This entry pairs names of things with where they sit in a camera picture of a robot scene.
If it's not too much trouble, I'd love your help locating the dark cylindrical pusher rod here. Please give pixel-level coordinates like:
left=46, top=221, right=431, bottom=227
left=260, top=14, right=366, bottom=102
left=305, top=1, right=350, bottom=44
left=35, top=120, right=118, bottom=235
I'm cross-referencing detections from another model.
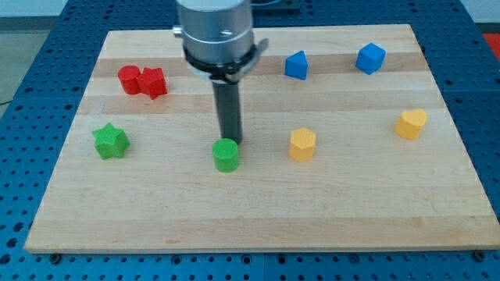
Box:
left=212, top=82, right=243, bottom=144

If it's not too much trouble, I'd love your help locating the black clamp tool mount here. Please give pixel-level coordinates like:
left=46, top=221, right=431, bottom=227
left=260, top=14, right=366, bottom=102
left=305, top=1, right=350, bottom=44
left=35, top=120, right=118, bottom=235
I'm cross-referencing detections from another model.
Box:
left=183, top=38, right=269, bottom=84

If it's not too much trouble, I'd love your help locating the green cylinder block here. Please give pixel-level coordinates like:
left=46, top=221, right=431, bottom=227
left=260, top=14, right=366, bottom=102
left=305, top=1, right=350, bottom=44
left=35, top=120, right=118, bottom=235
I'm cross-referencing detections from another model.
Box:
left=212, top=138, right=239, bottom=173

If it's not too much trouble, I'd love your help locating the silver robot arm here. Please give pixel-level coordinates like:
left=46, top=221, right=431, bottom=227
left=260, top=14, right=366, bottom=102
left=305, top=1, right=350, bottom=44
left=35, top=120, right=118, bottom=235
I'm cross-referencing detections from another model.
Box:
left=173, top=0, right=269, bottom=144

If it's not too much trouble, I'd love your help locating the blue triangle block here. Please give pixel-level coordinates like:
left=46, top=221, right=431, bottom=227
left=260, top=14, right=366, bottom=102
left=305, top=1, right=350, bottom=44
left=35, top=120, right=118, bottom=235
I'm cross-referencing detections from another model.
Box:
left=284, top=51, right=309, bottom=80

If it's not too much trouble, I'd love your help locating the red star block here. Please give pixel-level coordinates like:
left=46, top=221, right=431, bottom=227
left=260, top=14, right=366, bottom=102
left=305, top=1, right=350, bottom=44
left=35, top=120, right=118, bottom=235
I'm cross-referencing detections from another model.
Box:
left=137, top=67, right=168, bottom=100

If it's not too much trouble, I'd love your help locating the yellow hexagon block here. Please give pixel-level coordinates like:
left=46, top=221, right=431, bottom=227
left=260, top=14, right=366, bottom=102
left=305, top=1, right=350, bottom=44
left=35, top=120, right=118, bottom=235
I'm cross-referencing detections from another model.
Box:
left=288, top=128, right=316, bottom=162

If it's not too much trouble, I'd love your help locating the red cylinder block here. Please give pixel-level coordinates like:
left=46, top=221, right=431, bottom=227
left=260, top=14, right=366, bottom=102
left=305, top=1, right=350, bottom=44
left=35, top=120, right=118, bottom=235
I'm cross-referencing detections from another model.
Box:
left=117, top=65, right=141, bottom=95

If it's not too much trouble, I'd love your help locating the green star block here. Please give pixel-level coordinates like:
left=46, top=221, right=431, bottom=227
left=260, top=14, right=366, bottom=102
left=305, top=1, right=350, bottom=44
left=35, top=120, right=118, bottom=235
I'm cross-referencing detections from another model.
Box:
left=92, top=123, right=130, bottom=159

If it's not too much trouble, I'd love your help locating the wooden board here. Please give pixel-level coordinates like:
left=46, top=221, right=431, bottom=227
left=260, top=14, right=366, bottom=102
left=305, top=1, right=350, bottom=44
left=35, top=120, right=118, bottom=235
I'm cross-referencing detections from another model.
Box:
left=25, top=24, right=499, bottom=254

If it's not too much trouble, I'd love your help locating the blue cube block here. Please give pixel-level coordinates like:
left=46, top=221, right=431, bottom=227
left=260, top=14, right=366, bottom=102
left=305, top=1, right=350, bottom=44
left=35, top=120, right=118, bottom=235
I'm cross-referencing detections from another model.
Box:
left=355, top=43, right=387, bottom=75

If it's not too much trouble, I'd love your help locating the yellow heart block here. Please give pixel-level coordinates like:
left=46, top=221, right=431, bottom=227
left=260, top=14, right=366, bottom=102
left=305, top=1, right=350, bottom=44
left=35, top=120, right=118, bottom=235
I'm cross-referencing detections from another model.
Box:
left=394, top=108, right=427, bottom=141

